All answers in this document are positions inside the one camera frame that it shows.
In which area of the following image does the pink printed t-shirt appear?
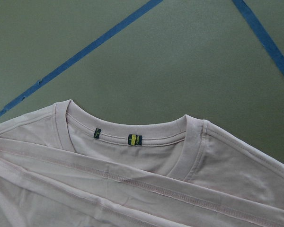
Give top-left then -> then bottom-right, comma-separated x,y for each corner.
0,100 -> 284,227

